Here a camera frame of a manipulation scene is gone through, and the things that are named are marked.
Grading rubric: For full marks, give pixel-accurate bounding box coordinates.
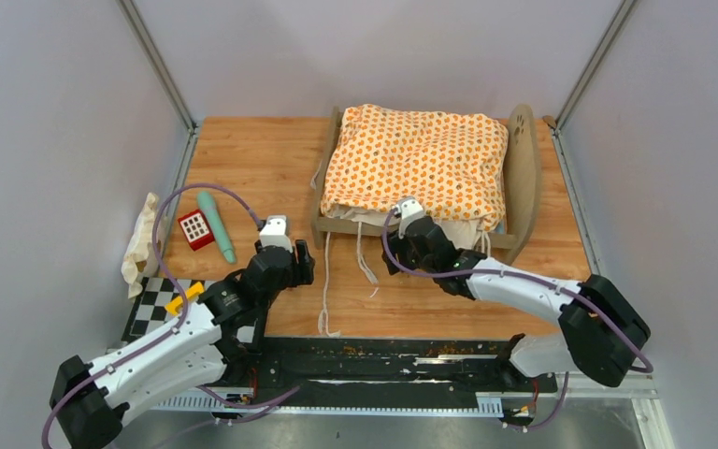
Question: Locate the yellow duck print blanket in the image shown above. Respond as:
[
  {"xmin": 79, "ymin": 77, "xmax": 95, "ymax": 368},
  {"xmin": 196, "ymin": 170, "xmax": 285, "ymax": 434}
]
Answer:
[{"xmin": 319, "ymin": 104, "xmax": 509, "ymax": 249}]

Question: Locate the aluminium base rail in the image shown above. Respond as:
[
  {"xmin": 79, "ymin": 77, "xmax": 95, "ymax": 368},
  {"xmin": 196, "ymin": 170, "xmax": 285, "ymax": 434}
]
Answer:
[{"xmin": 147, "ymin": 337, "xmax": 656, "ymax": 419}]

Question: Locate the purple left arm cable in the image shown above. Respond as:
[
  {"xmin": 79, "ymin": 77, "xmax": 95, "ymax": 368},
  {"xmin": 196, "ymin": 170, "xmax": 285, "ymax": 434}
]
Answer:
[{"xmin": 39, "ymin": 183, "xmax": 274, "ymax": 449}]

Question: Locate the white duck pillow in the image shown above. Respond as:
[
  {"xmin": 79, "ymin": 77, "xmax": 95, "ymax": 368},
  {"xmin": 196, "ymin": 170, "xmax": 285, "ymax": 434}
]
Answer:
[{"xmin": 121, "ymin": 193, "xmax": 168, "ymax": 300}]

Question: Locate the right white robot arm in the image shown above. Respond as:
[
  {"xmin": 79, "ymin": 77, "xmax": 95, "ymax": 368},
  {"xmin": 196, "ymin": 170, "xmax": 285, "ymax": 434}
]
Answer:
[{"xmin": 381, "ymin": 196, "xmax": 654, "ymax": 391}]

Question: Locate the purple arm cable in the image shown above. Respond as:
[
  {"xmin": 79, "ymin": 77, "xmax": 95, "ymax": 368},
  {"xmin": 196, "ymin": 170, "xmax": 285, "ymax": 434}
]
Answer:
[
  {"xmin": 39, "ymin": 183, "xmax": 274, "ymax": 449},
  {"xmin": 381, "ymin": 206, "xmax": 655, "ymax": 423}
]

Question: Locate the yellow plastic block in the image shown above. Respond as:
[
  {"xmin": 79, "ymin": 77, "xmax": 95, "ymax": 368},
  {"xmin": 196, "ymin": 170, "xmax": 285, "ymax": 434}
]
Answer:
[{"xmin": 164, "ymin": 282, "xmax": 205, "ymax": 316}]

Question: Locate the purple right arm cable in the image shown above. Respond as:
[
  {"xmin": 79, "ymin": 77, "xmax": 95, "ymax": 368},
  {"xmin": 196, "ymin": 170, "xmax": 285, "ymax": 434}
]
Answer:
[{"xmin": 381, "ymin": 206, "xmax": 655, "ymax": 423}]

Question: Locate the wooden pet bed frame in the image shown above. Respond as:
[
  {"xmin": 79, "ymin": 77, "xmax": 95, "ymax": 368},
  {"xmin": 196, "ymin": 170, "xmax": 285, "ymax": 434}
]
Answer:
[{"xmin": 310, "ymin": 104, "xmax": 542, "ymax": 264}]

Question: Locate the black white checkerboard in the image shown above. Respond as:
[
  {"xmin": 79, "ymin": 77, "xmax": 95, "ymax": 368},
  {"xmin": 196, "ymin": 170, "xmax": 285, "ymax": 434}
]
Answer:
[{"xmin": 123, "ymin": 275, "xmax": 256, "ymax": 349}]

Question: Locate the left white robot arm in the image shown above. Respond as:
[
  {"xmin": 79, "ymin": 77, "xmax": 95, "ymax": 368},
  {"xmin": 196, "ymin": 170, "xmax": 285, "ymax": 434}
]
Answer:
[{"xmin": 50, "ymin": 215, "xmax": 314, "ymax": 448}]

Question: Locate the red window toy block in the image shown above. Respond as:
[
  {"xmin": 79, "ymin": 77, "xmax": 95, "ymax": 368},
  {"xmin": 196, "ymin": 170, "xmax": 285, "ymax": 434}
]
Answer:
[{"xmin": 177, "ymin": 210, "xmax": 215, "ymax": 252}]

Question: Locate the teal cylinder toy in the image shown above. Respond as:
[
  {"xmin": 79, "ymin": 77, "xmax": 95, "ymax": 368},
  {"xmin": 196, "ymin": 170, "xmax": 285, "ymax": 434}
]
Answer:
[{"xmin": 196, "ymin": 191, "xmax": 237, "ymax": 264}]

